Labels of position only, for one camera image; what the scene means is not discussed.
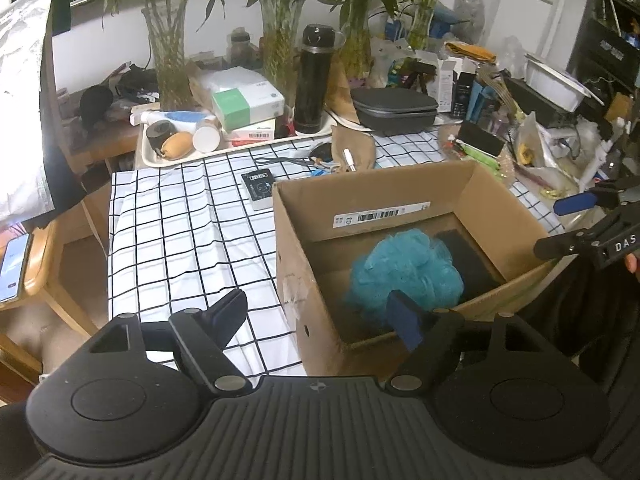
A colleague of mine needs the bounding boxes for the green packets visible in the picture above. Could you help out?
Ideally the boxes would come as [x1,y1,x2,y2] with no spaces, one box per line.
[462,144,502,171]

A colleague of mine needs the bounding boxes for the tan oval pouch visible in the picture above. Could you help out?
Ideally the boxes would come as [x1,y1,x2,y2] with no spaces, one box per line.
[158,131,195,161]

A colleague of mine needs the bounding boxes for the black fuzzy object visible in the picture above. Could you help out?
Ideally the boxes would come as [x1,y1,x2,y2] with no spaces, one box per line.
[79,84,114,127]

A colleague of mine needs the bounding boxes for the black foam block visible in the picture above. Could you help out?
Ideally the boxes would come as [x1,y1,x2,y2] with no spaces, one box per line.
[457,122,506,159]

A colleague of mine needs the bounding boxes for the black white small device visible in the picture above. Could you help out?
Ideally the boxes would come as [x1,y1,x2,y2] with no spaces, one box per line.
[240,167,276,211]

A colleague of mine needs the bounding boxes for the smartphone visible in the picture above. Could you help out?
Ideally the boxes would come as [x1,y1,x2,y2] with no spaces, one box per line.
[0,232,34,304]

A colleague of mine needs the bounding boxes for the white plastic-wrapped pack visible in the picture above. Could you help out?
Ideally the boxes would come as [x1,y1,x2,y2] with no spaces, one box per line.
[199,66,272,97]

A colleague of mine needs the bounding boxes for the green white tissue box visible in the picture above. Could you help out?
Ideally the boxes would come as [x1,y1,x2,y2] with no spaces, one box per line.
[210,79,286,131]

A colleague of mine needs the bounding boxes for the black slim carton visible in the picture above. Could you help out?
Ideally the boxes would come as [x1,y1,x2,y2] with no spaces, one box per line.
[452,72,476,120]

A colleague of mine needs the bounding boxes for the white pink flat box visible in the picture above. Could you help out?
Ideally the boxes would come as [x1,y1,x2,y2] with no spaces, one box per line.
[222,118,279,142]

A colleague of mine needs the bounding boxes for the white upright carton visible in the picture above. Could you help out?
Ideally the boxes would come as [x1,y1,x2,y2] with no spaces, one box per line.
[437,57,464,106]

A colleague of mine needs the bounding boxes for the dark glass jar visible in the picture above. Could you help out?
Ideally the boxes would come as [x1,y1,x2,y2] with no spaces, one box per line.
[227,29,261,69]

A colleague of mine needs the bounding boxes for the black storage shelf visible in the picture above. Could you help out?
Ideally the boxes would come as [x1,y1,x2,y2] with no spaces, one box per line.
[567,0,640,112]

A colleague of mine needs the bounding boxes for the white cylindrical jar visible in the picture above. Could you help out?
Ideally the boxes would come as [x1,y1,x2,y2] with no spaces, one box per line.
[192,117,222,154]

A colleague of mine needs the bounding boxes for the tall glass vase with bamboo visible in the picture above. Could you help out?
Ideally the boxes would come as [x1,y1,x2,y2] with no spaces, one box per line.
[74,0,227,112]
[234,0,321,107]

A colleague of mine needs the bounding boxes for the yellow orange bag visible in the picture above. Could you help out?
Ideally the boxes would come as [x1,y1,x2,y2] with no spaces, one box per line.
[444,39,496,61]

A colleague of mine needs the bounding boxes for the black white checkered tablecloth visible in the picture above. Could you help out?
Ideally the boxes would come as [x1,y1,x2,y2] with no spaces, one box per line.
[107,127,569,377]

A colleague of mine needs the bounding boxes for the white blue spray bottle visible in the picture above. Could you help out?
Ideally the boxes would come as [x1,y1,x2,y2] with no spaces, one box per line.
[130,109,219,129]

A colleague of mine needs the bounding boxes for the black thermos bottle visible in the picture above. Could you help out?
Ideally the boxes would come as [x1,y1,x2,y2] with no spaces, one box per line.
[293,23,338,135]

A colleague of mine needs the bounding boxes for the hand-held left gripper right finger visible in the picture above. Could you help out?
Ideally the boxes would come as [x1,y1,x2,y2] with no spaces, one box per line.
[385,289,546,394]

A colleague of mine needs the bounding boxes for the wooden side table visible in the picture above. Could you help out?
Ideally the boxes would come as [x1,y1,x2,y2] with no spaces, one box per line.
[64,124,142,177]

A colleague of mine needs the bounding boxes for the short glass vase with bamboo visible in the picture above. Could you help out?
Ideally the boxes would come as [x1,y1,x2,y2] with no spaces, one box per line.
[395,0,488,52]
[310,0,401,82]

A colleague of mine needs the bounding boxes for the cream plastic tray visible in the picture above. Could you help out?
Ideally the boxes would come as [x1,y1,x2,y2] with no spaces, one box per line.
[134,104,337,169]

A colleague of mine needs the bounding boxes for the person's dark clothing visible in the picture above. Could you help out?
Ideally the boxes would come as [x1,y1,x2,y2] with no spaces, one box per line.
[539,254,640,392]

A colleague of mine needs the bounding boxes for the grey lanyard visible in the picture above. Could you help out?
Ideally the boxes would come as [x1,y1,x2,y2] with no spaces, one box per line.
[252,152,322,171]

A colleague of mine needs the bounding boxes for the white plastic basin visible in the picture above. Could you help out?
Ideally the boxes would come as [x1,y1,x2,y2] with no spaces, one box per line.
[524,57,592,111]

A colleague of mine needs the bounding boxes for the brown cardboard box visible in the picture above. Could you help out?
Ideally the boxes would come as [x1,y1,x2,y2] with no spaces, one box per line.
[272,159,569,382]

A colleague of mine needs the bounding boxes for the blue carton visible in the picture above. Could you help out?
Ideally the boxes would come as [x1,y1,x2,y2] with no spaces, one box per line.
[472,84,496,124]

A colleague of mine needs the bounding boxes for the brown cloth pouch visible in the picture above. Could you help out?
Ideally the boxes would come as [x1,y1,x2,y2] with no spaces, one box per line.
[330,124,377,175]

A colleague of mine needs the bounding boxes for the brown paper bag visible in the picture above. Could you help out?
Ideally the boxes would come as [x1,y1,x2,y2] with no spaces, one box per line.
[327,59,361,124]

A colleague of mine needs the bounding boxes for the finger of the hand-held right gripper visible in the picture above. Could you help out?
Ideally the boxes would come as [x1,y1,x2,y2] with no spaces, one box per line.
[533,229,604,261]
[553,176,640,217]

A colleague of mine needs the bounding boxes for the teal mesh bath loofah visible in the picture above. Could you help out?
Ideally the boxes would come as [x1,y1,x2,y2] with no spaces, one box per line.
[344,228,467,329]

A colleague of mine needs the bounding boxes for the grey zip case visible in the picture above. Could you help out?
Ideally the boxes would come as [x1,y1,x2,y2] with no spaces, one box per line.
[350,87,440,137]

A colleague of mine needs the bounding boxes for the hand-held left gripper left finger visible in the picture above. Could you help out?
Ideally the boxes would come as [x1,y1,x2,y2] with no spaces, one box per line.
[93,289,254,395]

